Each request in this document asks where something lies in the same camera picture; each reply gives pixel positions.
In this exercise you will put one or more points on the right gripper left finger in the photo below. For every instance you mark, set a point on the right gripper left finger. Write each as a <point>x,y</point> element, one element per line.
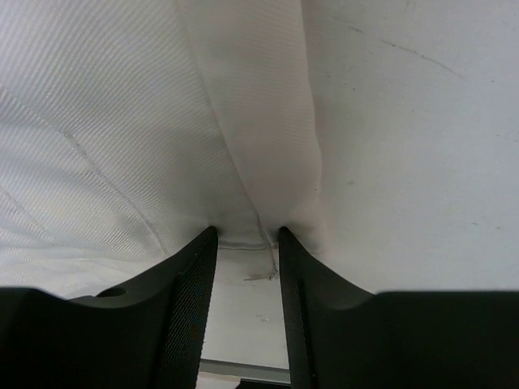
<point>147,332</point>

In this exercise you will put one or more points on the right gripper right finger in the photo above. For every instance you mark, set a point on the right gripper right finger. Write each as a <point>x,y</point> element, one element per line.
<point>341,336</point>

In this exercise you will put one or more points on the white pleated skirt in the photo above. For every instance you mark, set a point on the white pleated skirt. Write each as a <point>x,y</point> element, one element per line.
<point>128,127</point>

